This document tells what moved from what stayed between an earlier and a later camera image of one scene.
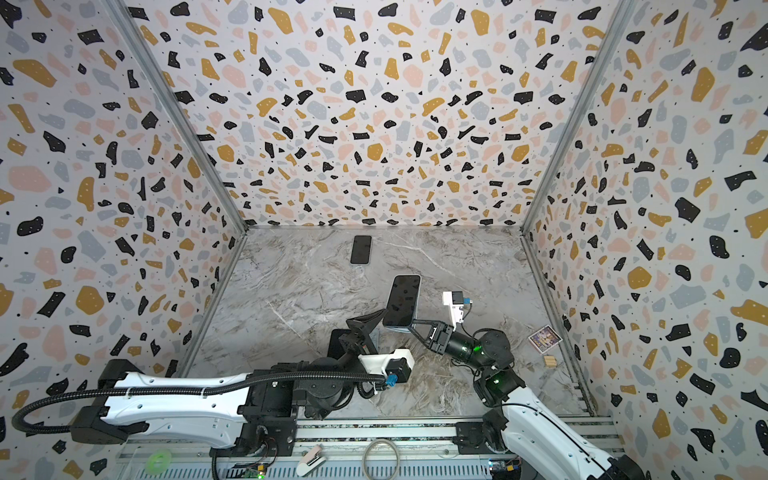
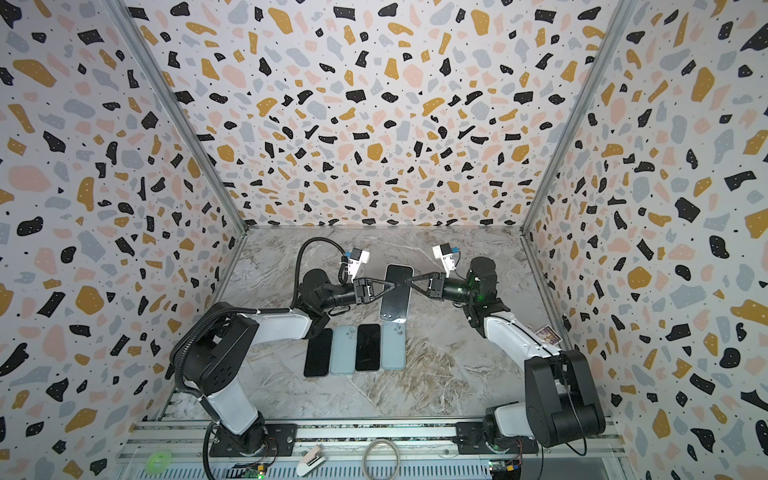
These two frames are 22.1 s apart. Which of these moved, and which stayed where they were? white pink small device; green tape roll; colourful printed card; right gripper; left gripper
Moved: right gripper; left gripper
Stayed: colourful printed card; white pink small device; green tape roll
